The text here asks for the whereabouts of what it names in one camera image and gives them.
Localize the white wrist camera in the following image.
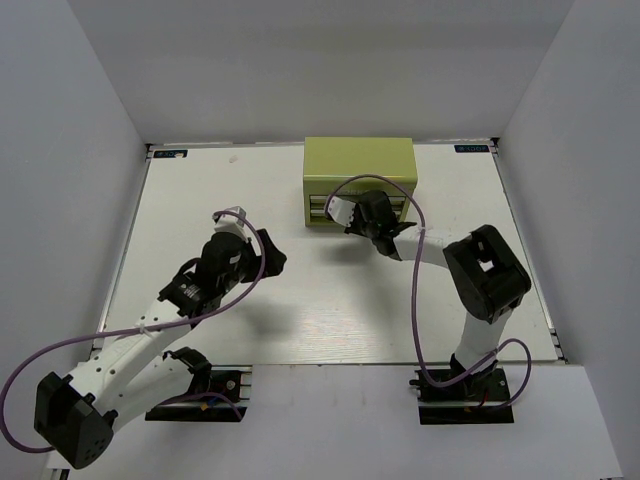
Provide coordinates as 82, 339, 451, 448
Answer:
325, 196, 359, 228
211, 206, 248, 243

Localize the green metal tool chest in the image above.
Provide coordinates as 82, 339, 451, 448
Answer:
303, 137, 418, 228

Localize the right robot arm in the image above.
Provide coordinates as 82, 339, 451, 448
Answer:
326, 190, 532, 399

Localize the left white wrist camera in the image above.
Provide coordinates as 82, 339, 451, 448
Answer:
211, 206, 248, 243

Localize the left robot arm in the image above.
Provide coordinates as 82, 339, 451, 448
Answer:
34, 227, 287, 469

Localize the blue table sticker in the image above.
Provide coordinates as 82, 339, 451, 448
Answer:
454, 144, 490, 153
153, 149, 188, 159

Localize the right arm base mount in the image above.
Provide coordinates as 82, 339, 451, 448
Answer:
409, 361, 514, 426

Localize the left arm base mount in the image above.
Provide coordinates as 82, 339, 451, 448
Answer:
144, 347, 252, 423

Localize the right blue table sticker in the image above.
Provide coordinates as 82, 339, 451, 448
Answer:
454, 144, 490, 153

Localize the left blue table sticker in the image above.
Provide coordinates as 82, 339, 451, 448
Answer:
153, 149, 188, 159

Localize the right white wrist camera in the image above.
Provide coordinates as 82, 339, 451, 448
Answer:
325, 196, 359, 228

